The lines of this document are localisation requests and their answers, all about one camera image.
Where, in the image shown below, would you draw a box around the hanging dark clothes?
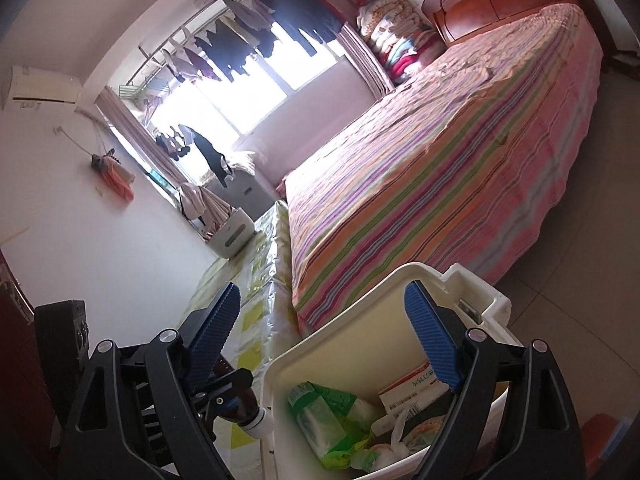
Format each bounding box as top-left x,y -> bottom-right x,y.
158,0 -> 344,89

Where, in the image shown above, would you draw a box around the striped bed with sheet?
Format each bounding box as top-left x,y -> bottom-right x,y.
284,3 -> 603,336

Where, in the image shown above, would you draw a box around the red white paper box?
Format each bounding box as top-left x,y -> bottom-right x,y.
378,361 -> 449,415

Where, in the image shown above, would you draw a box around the white storage box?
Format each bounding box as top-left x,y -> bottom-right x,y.
206,208 -> 255,260

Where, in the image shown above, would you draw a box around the white appliance by window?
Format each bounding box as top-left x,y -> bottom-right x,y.
204,169 -> 279,220

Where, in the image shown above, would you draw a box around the white plastic trash bin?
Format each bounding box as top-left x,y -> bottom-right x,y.
260,262 -> 517,479

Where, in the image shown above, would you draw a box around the yellow checkered table cover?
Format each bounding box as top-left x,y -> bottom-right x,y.
186,199 -> 302,480

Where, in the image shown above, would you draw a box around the stack of folded quilts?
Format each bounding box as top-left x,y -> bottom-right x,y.
357,0 -> 447,86

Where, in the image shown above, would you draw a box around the pink cloth on wall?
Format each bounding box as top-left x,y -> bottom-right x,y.
90,150 -> 134,203

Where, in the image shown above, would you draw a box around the white air conditioner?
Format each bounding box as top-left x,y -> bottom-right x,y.
2,65 -> 81,110

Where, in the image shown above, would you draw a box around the green plastic bag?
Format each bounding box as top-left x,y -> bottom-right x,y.
288,382 -> 383,470

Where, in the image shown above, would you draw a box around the pink curtain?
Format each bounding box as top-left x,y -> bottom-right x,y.
336,23 -> 395,100

